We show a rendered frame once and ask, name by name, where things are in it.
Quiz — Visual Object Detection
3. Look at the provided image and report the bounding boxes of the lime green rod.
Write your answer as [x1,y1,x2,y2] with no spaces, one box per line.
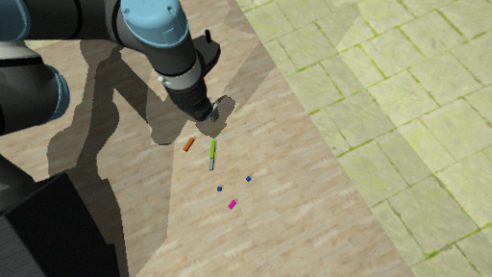
[209,140,215,159]

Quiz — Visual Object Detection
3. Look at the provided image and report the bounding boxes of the orange rod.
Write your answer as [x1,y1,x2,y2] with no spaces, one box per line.
[184,138,194,152]

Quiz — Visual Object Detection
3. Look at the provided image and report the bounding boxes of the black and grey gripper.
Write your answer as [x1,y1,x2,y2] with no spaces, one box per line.
[155,30,221,122]

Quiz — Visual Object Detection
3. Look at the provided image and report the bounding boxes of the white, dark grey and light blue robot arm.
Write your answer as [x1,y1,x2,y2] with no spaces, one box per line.
[0,0,196,211]

